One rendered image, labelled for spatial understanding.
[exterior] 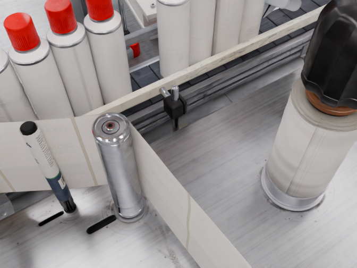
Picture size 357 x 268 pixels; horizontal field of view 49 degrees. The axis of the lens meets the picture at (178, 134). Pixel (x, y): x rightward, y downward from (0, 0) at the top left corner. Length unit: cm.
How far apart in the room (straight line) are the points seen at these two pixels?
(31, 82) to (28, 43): 6
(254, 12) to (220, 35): 7
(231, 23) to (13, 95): 35
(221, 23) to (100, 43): 22
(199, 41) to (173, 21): 8
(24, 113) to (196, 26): 29
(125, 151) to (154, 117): 26
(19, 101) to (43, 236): 18
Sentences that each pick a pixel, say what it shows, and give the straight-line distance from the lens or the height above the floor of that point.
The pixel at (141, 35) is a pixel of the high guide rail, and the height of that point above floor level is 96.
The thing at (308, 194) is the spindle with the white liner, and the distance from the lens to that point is 53.
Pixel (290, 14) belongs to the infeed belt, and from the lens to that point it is 85.
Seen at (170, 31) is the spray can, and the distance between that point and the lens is 61.
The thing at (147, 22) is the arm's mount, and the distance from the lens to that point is 85.
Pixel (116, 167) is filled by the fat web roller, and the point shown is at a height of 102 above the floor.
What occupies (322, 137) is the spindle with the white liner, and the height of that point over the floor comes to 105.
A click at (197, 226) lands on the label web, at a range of 39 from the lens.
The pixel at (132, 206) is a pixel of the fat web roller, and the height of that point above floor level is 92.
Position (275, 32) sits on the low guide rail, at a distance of 75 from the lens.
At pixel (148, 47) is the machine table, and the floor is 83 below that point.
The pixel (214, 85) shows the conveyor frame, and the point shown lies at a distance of 70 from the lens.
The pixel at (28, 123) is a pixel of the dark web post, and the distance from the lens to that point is 42.
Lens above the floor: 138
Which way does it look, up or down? 54 degrees down
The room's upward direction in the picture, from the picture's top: 1 degrees counter-clockwise
